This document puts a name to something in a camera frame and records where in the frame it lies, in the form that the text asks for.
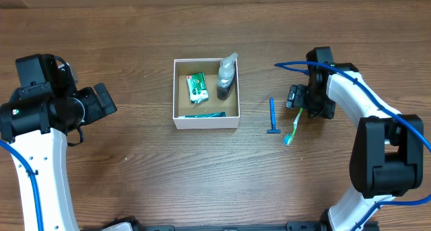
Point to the blue disposable razor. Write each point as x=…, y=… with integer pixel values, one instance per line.
x=273, y=129

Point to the clear pump bottle dark liquid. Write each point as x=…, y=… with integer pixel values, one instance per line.
x=226, y=75

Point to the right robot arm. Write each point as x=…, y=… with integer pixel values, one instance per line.
x=387, y=158

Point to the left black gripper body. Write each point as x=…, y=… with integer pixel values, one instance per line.
x=88, y=107

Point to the white teal toothpaste tube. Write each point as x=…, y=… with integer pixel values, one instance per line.
x=201, y=116

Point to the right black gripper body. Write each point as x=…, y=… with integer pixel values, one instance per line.
x=300, y=97

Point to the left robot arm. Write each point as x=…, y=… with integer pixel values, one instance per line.
x=35, y=123

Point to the white cardboard box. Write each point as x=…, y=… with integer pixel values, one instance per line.
x=183, y=106

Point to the green white soap packet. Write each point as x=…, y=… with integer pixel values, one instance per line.
x=197, y=88

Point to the green white toothbrush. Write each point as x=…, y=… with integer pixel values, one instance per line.
x=288, y=139

